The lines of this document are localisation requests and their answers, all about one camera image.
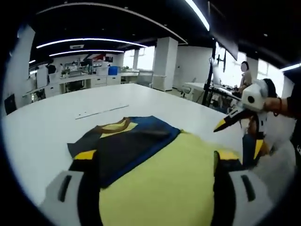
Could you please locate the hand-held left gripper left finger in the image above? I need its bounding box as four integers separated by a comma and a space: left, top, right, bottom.
39, 149, 104, 226

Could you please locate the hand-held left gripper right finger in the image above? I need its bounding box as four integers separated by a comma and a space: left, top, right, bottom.
213, 149, 275, 226

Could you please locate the yellow blue grey garment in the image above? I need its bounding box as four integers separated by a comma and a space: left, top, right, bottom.
67, 115, 238, 226

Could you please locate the person's right hand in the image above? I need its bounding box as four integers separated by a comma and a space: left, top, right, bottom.
262, 96, 282, 117

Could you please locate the black floor stand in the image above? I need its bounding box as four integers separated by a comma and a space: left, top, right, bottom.
203, 57, 227, 107

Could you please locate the white desk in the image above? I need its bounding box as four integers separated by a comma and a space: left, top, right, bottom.
184, 81, 241, 102

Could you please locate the straight ceiling light strip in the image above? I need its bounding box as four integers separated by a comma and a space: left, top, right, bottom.
184, 0, 210, 32

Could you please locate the white cabinet counter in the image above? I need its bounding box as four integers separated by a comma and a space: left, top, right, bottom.
44, 74, 122, 96

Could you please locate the black chair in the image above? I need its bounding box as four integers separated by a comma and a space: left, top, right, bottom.
4, 93, 17, 116

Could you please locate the white storage box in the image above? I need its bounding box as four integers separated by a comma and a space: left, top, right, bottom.
36, 68, 49, 88

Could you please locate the short curved ceiling light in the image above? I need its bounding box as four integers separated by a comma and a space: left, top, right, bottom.
49, 49, 126, 57

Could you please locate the long curved ceiling light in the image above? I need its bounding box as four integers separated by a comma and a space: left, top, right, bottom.
36, 38, 148, 49

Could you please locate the white table cable cover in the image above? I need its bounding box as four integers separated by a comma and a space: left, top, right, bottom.
74, 104, 130, 121

